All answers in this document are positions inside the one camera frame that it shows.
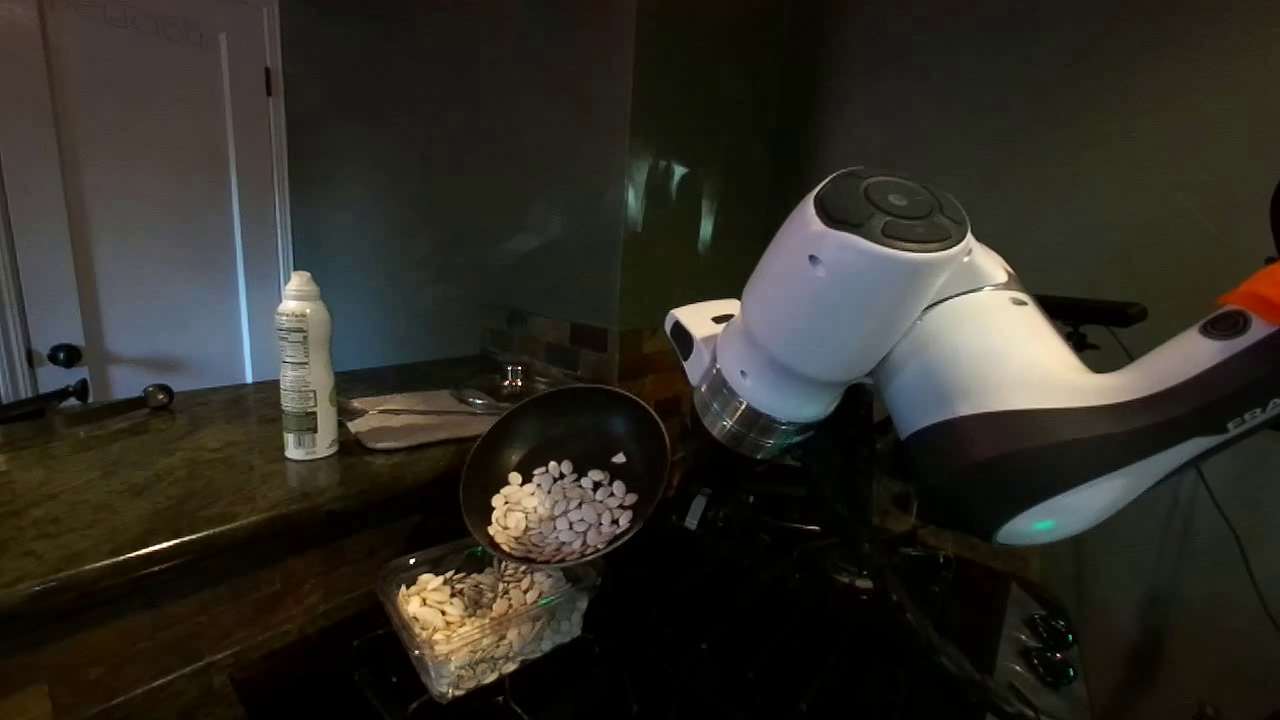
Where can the black gas stove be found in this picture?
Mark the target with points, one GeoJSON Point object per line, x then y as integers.
{"type": "Point", "coordinates": [746, 627]}

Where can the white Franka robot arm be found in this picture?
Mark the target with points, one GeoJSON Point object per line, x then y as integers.
{"type": "Point", "coordinates": [961, 361]}

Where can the white plastic bottle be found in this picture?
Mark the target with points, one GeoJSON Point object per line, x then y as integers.
{"type": "Point", "coordinates": [306, 375]}

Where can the white panel door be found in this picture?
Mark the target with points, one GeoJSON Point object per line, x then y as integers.
{"type": "Point", "coordinates": [147, 187]}

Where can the black camera on stand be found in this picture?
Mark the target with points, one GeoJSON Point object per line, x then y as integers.
{"type": "Point", "coordinates": [1101, 311]}

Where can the pale popcorn heap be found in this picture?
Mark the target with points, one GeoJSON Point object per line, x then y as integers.
{"type": "Point", "coordinates": [466, 627]}

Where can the clear plastic bowl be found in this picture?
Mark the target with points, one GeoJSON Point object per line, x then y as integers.
{"type": "Point", "coordinates": [466, 642]}

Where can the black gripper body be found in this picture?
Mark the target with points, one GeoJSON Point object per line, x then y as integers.
{"type": "Point", "coordinates": [706, 484]}

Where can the black rod with ball end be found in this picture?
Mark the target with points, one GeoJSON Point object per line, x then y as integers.
{"type": "Point", "coordinates": [104, 402]}

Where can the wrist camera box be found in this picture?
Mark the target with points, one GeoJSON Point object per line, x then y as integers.
{"type": "Point", "coordinates": [706, 327]}

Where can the black frying pan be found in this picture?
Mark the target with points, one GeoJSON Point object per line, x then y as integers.
{"type": "Point", "coordinates": [561, 432]}

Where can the dark round door knob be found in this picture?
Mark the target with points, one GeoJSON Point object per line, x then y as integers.
{"type": "Point", "coordinates": [65, 357]}

